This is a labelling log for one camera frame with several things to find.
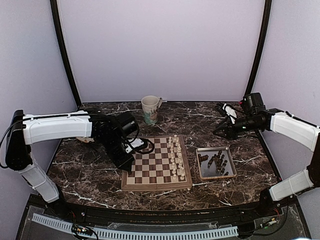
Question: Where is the black corner post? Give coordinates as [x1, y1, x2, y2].
[244, 0, 273, 95]
[49, 0, 82, 108]

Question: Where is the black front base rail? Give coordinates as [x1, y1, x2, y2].
[82, 207, 254, 224]

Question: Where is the black left corner post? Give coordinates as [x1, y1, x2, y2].
[49, 0, 82, 108]

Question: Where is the white chess queen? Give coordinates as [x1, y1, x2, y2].
[178, 158, 183, 169]

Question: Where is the white chess rook far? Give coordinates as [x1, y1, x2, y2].
[173, 134, 178, 143]

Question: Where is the black right corner post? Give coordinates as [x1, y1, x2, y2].
[244, 0, 273, 95]

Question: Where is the bird painted ceramic plate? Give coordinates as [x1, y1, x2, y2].
[76, 137, 95, 144]

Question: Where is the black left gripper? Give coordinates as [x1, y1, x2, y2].
[99, 134, 135, 171]

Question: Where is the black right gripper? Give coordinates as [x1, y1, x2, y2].
[213, 113, 261, 140]

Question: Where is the white slotted cable duct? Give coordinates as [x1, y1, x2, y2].
[31, 213, 239, 240]

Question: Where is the white chess king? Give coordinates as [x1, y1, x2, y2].
[177, 146, 182, 159]

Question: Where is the coral painted ceramic mug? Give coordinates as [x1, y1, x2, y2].
[141, 95, 163, 125]

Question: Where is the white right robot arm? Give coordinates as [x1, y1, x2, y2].
[213, 92, 320, 217]

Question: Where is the metal tray with wooden rim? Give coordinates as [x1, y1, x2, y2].
[196, 146, 237, 180]

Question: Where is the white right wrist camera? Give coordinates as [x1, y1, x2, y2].
[219, 103, 238, 125]

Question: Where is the wooden chess board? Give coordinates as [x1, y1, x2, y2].
[121, 135, 193, 192]

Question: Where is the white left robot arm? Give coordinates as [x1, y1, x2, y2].
[0, 110, 143, 218]

